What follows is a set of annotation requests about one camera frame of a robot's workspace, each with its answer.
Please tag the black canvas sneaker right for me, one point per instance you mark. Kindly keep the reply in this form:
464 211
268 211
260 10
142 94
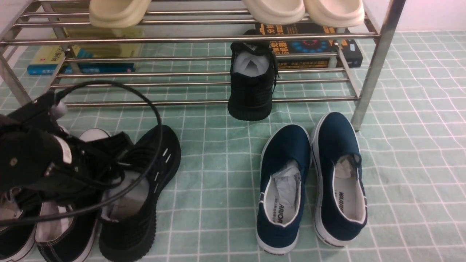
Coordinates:
69 239

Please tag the navy slip-on shoe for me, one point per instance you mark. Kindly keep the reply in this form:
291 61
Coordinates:
341 204
285 162

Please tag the cream slipper left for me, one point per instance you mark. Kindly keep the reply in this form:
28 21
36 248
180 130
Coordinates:
276 12

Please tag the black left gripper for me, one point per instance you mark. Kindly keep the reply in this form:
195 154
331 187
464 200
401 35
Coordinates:
47 164

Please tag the navy slip-on shoe left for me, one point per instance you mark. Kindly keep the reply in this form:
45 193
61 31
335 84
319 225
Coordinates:
285 162

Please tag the black book with orange text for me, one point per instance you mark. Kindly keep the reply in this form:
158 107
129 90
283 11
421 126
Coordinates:
309 47

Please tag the cream slipper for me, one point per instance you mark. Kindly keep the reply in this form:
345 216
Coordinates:
276 12
336 13

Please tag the black knit sneaker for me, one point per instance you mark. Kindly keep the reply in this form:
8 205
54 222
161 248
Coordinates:
253 77
129 223

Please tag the stainless steel shoe rack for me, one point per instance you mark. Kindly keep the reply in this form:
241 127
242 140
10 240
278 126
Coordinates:
337 63

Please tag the yellow foam slipper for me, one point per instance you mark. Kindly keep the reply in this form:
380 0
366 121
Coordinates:
117 13

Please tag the blue and yellow book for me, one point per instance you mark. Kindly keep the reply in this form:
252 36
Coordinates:
47 57

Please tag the black canvas sneaker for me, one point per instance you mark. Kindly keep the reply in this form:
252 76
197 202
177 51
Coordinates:
69 239
18 241

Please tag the black canvas sneaker left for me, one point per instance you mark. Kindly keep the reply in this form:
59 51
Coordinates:
18 241

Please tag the cream slipper right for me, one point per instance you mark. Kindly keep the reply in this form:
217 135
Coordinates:
336 13

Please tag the navy slip-on shoe right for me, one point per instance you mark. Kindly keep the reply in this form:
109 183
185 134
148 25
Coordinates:
341 204

